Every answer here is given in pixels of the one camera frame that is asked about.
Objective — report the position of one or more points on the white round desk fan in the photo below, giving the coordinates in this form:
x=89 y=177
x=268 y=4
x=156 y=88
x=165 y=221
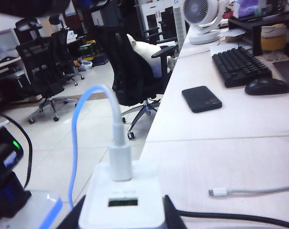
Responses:
x=201 y=14

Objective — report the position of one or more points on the black keyboard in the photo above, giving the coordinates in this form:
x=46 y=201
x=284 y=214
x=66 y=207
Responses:
x=239 y=66

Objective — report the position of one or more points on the black monitor riser shelf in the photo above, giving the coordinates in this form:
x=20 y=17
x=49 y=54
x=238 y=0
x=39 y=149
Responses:
x=257 y=40

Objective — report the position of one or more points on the purple tissue pack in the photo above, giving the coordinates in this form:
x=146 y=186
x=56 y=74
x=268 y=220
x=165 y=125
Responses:
x=247 y=8

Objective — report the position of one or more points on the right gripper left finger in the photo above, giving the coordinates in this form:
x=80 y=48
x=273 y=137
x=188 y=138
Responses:
x=75 y=217

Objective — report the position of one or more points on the black blue left robot arm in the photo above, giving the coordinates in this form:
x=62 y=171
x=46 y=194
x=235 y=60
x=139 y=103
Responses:
x=5 y=167

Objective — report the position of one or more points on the white printed product box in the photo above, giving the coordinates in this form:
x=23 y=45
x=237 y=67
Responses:
x=153 y=14

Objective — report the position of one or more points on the dark grey desk pad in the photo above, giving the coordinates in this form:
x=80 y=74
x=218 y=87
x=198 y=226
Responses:
x=287 y=71

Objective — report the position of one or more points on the yellow jar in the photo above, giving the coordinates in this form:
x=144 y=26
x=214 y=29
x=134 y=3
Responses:
x=273 y=43

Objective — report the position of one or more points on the black office chair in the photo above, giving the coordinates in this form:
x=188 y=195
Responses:
x=39 y=71
x=132 y=71
x=63 y=47

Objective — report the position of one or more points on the black computer mouse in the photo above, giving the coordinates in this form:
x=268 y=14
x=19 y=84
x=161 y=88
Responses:
x=266 y=87

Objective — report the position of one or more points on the white charger block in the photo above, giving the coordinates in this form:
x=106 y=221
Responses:
x=146 y=188

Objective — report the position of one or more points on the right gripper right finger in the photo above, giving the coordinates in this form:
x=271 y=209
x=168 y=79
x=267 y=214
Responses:
x=173 y=217

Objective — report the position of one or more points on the black smartphone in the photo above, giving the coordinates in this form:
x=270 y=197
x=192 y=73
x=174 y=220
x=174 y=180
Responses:
x=201 y=99

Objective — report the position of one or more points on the white plush pillow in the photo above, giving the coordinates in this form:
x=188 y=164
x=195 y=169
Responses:
x=146 y=50

